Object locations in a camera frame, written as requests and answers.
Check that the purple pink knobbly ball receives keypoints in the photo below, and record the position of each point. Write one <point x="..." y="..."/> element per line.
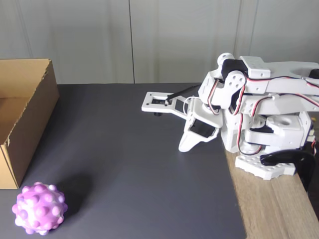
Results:
<point x="37" y="209"/>

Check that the brown cardboard box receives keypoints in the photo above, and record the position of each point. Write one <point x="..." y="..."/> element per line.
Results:
<point x="37" y="119"/>

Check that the dark grey table mat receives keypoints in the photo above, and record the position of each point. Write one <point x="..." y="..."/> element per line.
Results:
<point x="124" y="174"/>

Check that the black table clamp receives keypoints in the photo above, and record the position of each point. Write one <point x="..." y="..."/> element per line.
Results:
<point x="304" y="164"/>

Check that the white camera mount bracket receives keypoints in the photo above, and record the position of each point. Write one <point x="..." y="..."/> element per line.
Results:
<point x="149" y="104"/>

